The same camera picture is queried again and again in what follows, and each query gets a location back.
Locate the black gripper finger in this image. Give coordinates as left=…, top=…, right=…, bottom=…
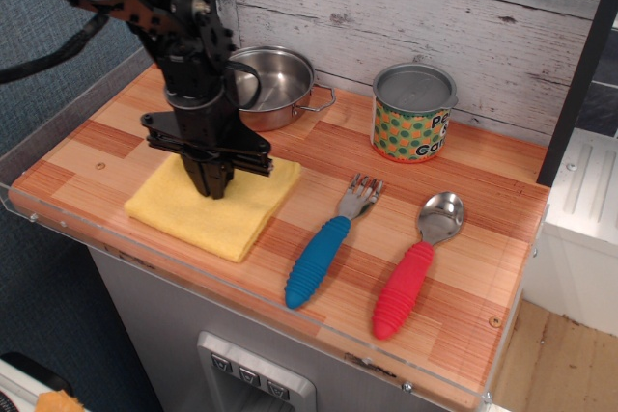
left=210, top=160, right=234, bottom=200
left=181, top=154, right=210, bottom=197

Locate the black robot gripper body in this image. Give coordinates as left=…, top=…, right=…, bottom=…
left=141, top=91, right=273, bottom=176

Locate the yellow cloth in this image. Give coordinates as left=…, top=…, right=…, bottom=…
left=125, top=154, right=301, bottom=262

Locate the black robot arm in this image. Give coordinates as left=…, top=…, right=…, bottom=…
left=66, top=0, right=272, bottom=199

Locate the small steel pot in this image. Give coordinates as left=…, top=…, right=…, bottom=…
left=231, top=46, right=336, bottom=132

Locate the grey toy fridge cabinet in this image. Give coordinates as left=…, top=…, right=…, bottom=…
left=91, top=248, right=483, bottom=411

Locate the toy peas and carrots can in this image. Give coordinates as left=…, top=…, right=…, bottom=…
left=370, top=63, right=458, bottom=164

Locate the silver dispenser button panel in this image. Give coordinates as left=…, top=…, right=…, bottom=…
left=197, top=331, right=317, bottom=411

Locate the orange plush object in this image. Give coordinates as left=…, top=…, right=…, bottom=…
left=34, top=390, right=86, bottom=412

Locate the white toy cabinet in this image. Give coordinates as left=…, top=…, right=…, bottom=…
left=522, top=129, right=617, bottom=335

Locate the blue handled fork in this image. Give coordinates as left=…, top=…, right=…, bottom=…
left=284, top=173, right=384, bottom=310

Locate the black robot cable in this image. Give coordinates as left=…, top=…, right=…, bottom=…
left=0, top=14, right=110, bottom=85

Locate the clear acrylic guard rail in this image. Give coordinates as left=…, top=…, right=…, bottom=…
left=0, top=20, right=551, bottom=412

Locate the red handled spoon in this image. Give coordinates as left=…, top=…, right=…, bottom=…
left=372, top=192, right=464, bottom=340

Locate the black vertical post right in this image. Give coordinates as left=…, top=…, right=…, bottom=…
left=537, top=0, right=617, bottom=187

